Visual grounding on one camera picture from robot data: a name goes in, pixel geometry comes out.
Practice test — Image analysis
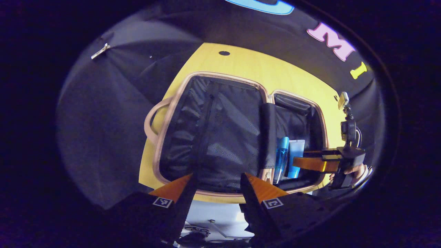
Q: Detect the blue spray bottle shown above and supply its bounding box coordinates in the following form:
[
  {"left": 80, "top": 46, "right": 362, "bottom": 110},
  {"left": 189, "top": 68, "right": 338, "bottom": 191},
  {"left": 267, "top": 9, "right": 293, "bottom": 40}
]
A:
[{"left": 275, "top": 137, "right": 290, "bottom": 184}]

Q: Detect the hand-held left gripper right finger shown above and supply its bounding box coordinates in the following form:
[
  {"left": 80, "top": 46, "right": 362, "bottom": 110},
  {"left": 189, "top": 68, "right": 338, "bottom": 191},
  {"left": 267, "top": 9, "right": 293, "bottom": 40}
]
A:
[{"left": 240, "top": 173, "right": 345, "bottom": 247}]

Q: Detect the black backdrop cloth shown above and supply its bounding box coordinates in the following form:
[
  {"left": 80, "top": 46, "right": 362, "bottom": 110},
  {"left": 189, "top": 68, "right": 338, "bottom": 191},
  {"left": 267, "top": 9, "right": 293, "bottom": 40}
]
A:
[{"left": 57, "top": 0, "right": 383, "bottom": 210}]

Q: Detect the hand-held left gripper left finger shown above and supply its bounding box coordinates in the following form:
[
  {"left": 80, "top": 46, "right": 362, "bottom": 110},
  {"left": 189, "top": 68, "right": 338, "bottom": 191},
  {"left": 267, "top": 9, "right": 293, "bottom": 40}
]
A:
[{"left": 114, "top": 173, "right": 197, "bottom": 243}]

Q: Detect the light blue cream tube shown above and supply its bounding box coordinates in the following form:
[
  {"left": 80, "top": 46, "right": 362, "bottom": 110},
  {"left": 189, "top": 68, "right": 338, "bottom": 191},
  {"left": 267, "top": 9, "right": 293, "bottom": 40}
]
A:
[{"left": 288, "top": 139, "right": 306, "bottom": 179}]

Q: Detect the pink suitcase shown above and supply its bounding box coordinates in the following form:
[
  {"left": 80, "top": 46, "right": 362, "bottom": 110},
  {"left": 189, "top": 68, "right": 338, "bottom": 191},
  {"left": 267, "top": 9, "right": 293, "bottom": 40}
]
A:
[{"left": 144, "top": 72, "right": 331, "bottom": 195}]

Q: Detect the silver metal clip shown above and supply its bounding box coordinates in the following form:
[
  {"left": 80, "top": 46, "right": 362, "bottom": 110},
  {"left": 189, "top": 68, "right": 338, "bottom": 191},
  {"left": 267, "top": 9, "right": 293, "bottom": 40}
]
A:
[{"left": 91, "top": 43, "right": 111, "bottom": 60}]

